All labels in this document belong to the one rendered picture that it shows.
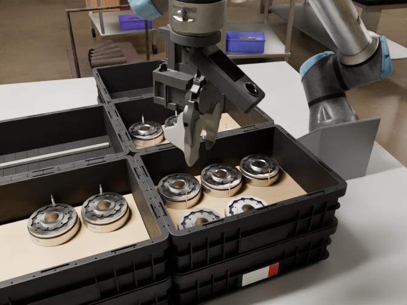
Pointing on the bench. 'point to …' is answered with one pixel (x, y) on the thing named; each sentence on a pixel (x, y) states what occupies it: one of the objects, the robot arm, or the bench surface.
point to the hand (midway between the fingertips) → (203, 152)
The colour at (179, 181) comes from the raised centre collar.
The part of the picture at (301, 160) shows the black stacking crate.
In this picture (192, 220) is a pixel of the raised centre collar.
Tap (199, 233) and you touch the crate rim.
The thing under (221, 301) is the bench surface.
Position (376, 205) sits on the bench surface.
